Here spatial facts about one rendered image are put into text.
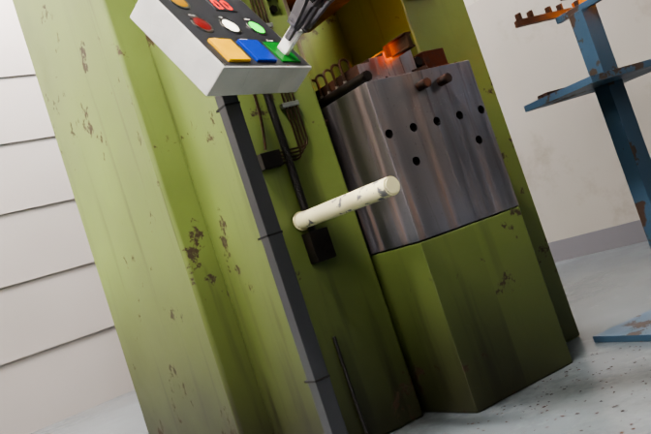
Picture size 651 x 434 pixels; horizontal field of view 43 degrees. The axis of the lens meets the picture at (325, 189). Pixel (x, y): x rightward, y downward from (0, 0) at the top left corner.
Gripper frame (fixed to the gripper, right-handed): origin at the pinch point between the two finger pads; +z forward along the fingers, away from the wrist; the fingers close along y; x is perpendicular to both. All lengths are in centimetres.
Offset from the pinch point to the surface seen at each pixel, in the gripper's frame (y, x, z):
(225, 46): -20.9, 0.9, 3.1
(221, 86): -24.0, -5.4, 9.1
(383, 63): 43.4, -4.7, 3.2
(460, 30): 91, 0, -7
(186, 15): -22.3, 12.5, 3.8
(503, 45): 304, 50, 32
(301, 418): 21, -56, 90
